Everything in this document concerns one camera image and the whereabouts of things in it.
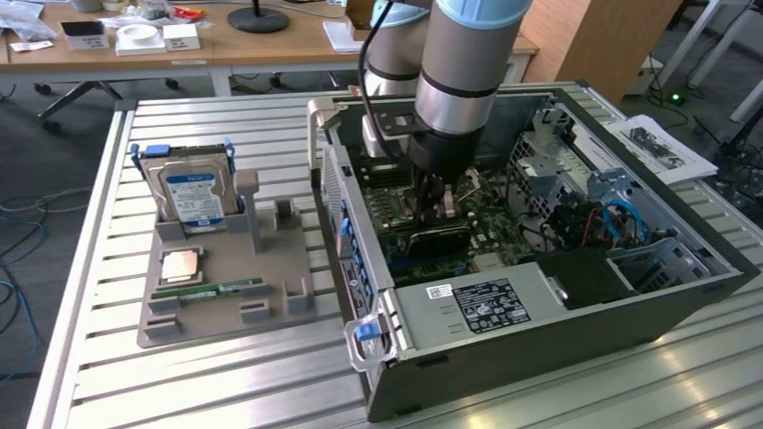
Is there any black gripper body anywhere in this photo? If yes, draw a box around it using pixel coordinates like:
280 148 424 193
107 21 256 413
407 126 483 183

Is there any graphics card with black fan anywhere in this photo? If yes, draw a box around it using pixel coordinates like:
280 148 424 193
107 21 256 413
387 221 472 260

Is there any CPU socket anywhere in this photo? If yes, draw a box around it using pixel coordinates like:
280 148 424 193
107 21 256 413
398 186 422 216

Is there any metal socket cover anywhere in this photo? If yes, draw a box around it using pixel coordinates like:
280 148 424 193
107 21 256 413
455 166 486 203

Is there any green motherboard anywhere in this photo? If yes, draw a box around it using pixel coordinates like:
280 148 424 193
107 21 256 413
356 158 538 287

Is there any silver drive cage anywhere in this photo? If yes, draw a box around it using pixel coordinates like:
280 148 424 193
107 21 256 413
506 96 637 211

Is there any grey power supply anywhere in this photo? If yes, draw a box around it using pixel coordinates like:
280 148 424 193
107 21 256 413
395 261 567 350

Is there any white papers pile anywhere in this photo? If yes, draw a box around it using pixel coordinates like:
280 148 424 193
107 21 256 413
320 20 375 55

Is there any brown cardboard box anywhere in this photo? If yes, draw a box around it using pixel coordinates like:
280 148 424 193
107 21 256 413
344 0 376 30

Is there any grey parts rack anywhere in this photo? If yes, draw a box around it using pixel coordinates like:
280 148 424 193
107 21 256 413
136 169 318 349

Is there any open dark PC case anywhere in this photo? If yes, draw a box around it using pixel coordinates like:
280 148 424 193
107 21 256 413
307 82 750 424

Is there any stack of printed papers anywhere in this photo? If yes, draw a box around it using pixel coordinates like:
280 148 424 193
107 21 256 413
605 114 721 186

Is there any wooden cabinet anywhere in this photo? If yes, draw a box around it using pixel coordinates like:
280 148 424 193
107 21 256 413
511 0 685 102

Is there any wooden desk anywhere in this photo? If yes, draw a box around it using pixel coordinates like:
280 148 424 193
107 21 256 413
208 0 542 97
0 0 216 97

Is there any silver disk bay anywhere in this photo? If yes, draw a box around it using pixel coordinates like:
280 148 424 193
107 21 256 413
607 236 714 294

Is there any hard disk in blue caddy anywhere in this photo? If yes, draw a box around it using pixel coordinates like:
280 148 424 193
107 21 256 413
130 139 239 236

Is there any black round lamp base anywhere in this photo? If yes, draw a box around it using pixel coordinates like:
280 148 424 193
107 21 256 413
226 0 292 34

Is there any green RAM stick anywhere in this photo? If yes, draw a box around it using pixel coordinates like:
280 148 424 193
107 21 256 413
151 277 266 299

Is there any CPU with metal lid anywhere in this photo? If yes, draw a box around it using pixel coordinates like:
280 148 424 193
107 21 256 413
159 248 202 284

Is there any plain white box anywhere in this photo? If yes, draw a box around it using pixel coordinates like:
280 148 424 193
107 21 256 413
162 22 202 53

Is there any red packet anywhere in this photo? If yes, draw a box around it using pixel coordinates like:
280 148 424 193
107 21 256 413
171 4 208 24

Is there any black chair base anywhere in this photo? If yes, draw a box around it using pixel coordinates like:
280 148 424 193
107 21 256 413
32 79 184 133

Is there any white box with black inside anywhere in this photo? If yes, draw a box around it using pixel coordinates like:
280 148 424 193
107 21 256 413
59 20 111 52

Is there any white card with red mark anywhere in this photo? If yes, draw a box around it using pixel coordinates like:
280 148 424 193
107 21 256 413
7 39 56 55

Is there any clear plastic bag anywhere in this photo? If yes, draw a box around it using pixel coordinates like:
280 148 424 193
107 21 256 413
0 0 60 42

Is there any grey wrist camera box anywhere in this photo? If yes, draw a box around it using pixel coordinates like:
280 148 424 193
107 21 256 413
360 112 428 158

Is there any black camera cable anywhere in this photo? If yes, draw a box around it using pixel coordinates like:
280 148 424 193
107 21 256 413
355 0 412 160

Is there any red wire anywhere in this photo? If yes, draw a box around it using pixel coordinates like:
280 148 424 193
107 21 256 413
583 207 605 245

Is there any black fan duct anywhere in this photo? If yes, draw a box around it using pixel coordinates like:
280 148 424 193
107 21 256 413
538 248 639 312

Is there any blue wire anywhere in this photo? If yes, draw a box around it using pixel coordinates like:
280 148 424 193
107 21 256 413
601 199 653 248

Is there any white wall box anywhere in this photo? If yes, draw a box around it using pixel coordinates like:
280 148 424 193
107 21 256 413
625 53 667 97

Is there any white table frame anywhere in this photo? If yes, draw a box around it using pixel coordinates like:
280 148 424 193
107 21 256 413
655 0 763 122

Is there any blue floor cable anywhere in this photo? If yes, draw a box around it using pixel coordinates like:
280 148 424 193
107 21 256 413
0 214 48 385

